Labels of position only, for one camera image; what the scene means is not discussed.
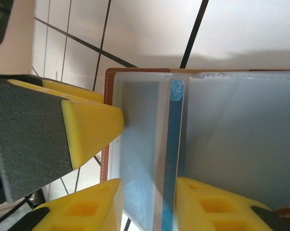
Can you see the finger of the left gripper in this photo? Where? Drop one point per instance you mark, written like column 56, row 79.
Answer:
column 27, row 132
column 75, row 92

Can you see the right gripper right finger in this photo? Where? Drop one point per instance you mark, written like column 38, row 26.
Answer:
column 195, row 192

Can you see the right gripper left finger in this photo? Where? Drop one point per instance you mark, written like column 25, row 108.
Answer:
column 106, row 192

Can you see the blue credit card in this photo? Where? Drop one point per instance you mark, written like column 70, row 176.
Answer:
column 173, row 144

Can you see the brown leather card holder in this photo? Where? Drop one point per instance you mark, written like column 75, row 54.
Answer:
column 231, row 144

